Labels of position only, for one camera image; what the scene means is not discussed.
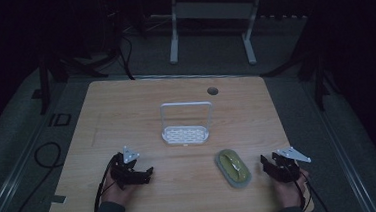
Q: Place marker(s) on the metal floor rail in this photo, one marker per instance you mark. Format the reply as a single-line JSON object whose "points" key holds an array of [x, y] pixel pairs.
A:
{"points": [[11, 185], [343, 155]]}

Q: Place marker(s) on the person's left hand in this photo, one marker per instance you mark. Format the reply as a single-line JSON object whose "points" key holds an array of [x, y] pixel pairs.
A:
{"points": [[118, 192]]}

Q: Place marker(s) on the person's right hand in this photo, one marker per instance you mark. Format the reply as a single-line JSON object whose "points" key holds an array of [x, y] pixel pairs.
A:
{"points": [[290, 192]]}

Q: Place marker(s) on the black tripod stand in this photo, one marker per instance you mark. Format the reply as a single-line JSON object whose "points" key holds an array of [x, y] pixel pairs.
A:
{"points": [[310, 67], [59, 66]]}

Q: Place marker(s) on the grey tape piece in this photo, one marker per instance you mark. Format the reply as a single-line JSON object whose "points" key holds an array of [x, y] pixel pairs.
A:
{"points": [[58, 199]]}

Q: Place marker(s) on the white metal table frame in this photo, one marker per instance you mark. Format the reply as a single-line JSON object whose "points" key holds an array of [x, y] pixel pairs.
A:
{"points": [[209, 11]]}

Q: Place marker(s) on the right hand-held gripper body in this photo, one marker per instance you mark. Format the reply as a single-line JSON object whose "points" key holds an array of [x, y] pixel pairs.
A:
{"points": [[288, 165]]}

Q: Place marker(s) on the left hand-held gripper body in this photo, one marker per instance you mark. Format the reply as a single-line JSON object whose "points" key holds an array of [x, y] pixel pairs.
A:
{"points": [[124, 172]]}

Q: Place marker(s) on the green oval soap box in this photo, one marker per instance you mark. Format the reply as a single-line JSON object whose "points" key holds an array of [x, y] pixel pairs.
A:
{"points": [[233, 168]]}

